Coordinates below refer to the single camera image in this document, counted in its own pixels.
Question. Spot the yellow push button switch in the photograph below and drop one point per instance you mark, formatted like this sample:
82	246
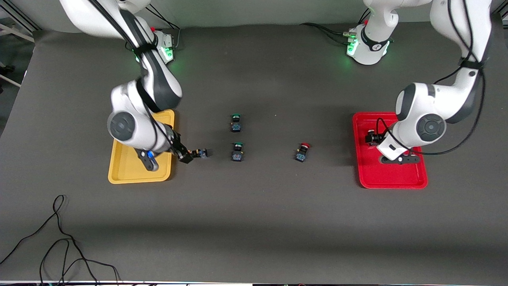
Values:
201	153

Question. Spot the red plastic tray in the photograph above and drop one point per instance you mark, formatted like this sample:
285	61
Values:
373	171

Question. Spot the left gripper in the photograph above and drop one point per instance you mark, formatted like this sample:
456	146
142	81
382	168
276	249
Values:
373	138

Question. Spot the yellow plastic tray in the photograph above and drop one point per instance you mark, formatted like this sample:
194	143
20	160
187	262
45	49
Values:
127	167

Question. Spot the green push button switch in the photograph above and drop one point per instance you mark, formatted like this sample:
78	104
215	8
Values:
237	153
236	124

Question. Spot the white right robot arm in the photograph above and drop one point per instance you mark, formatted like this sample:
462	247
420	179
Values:
123	99

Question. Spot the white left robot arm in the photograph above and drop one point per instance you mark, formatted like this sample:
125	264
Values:
436	99

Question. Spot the red push button switch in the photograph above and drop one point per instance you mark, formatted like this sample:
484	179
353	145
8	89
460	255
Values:
302	153
370	137

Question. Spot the dark grey table cloth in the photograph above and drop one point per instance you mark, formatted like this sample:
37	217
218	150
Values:
254	222

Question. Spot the black aluminium frame rail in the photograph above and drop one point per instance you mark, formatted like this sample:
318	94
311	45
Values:
20	16

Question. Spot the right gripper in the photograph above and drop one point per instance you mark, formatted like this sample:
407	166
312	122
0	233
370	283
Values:
179	147

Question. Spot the white frame bar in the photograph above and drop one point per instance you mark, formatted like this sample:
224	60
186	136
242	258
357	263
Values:
16	32

